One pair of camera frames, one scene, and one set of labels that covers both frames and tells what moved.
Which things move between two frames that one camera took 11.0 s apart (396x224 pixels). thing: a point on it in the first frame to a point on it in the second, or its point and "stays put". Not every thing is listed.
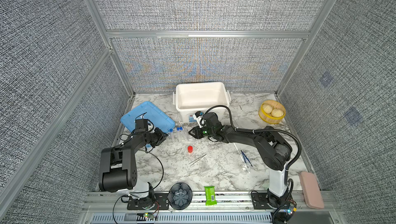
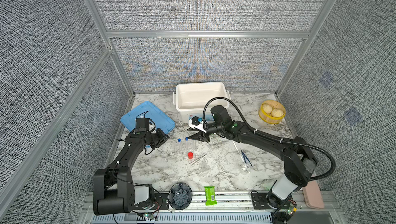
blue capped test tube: x=170 y=130 to x=179 y=141
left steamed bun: x=267 y=108 stays put
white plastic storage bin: x=191 y=97 stays put
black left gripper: x=161 y=137 stays put
